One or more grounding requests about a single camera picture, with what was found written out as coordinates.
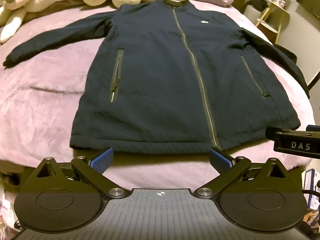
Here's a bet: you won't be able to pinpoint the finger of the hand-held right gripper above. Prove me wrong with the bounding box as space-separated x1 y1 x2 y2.
265 126 308 140

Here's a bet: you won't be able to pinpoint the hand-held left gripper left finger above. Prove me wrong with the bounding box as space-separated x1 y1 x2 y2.
32 147 127 198

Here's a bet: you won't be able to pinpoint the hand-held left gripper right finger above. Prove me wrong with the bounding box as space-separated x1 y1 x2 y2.
195 147 289 198

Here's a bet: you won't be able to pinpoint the navy zip jacket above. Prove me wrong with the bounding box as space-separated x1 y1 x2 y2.
2 0 310 154

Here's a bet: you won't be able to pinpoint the blue and white box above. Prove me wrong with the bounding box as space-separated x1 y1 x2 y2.
301 167 320 207

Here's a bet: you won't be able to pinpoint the pink fleece blanket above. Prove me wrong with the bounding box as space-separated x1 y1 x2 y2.
0 0 320 188

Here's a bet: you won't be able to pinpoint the small wooden side table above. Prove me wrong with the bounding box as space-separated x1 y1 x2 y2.
255 5 291 44

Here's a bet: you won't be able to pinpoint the black cloth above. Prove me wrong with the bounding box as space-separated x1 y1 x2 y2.
244 0 270 12

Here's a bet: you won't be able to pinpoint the white plush toy grey paws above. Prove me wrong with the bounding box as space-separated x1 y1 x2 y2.
0 0 84 44

